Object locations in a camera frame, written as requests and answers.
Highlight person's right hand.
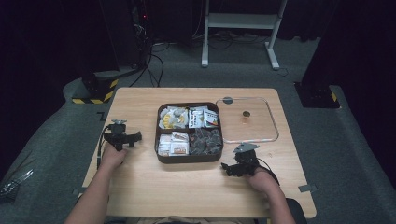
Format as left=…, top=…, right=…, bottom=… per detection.
left=247, top=168, right=278, bottom=198

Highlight pile of yellow grey packets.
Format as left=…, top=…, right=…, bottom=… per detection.
left=158, top=105, right=190, bottom=130

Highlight pile of white orange packets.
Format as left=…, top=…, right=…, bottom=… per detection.
left=157, top=131, right=191, bottom=157

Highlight right hand-held gripper cable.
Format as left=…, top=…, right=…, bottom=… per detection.
left=257, top=157, right=281, bottom=187

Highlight hand-held gripper cable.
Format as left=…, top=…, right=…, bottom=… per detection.
left=257, top=157, right=281, bottom=187
left=96, top=125, right=110, bottom=171

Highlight person's left hand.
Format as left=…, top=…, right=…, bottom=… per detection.
left=98, top=144, right=129, bottom=173

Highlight clear lid with knob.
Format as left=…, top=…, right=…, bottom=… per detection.
left=215, top=96, right=280, bottom=145

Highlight pile of white printed packets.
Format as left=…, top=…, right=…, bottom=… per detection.
left=188, top=105, right=219, bottom=129

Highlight metal tripod legs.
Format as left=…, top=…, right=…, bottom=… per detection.
left=0, top=150, right=35, bottom=200

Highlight black stand base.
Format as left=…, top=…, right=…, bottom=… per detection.
left=293, top=81, right=341, bottom=109

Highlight black floor cables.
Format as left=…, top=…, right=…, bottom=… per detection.
left=128, top=18, right=176, bottom=89

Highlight pile of dark wrapped snacks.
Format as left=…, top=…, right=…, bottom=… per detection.
left=189, top=128, right=223, bottom=156

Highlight white metal stand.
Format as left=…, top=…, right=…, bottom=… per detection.
left=201, top=0, right=290, bottom=71

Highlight black yellow striped base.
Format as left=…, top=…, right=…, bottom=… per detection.
left=71, top=70, right=120, bottom=105

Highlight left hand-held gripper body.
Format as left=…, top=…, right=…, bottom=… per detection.
left=103, top=119, right=129, bottom=153

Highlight left hand-held gripper cable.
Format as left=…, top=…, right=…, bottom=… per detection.
left=96, top=125, right=110, bottom=171

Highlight brown four-compartment tray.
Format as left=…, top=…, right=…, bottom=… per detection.
left=154, top=101, right=225, bottom=165

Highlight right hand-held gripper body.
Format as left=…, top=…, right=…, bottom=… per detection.
left=233, top=142, right=262, bottom=175

